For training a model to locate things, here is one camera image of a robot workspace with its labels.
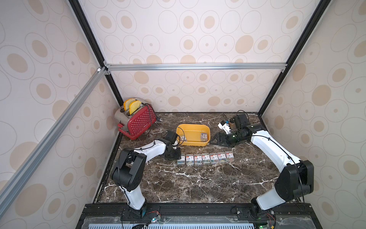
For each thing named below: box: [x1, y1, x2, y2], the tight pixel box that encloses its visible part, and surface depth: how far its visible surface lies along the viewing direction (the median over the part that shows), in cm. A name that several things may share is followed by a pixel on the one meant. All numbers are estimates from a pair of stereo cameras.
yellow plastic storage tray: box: [175, 123, 211, 147], surface depth 108 cm
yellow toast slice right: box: [129, 100, 142, 115], surface depth 98 cm
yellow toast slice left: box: [123, 98, 136, 112], surface depth 100 cm
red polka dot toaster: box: [114, 97, 157, 140], surface depth 99 cm
